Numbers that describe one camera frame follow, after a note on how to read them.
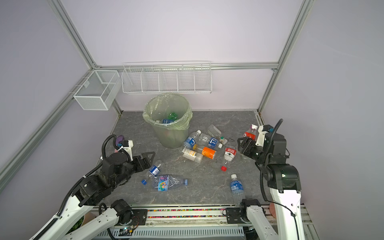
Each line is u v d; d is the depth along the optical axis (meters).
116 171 0.50
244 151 0.56
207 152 0.91
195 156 0.91
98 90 0.96
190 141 0.96
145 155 0.61
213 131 1.05
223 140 0.99
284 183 0.40
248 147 0.56
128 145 0.61
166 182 0.81
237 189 0.77
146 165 0.61
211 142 0.96
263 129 0.58
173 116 1.00
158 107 0.94
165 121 0.96
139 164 0.59
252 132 0.63
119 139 1.02
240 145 0.61
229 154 0.91
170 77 0.97
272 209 0.76
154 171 0.85
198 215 0.75
